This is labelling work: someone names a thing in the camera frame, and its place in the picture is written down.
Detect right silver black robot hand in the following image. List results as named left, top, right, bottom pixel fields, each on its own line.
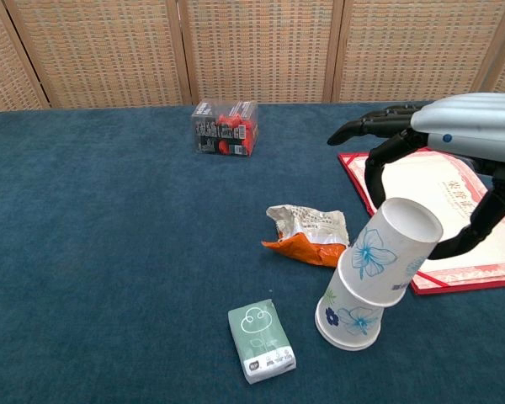
left=327, top=92, right=505, bottom=261

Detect green tissue pack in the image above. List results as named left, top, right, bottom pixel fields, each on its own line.
left=227, top=298, right=298, bottom=385

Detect clear box red black contents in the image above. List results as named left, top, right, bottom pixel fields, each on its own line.
left=190, top=98, right=260, bottom=158

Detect red certificate folder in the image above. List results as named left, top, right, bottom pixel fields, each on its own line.
left=338, top=149, right=505, bottom=295

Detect crumpled orange snack wrapper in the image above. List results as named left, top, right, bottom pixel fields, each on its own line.
left=261, top=204, right=352, bottom=268

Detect woven wooden folding screen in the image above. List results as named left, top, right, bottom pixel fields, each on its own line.
left=0, top=0, right=505, bottom=115

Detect blue carpet table mat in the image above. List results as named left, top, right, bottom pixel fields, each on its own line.
left=0, top=99, right=505, bottom=404

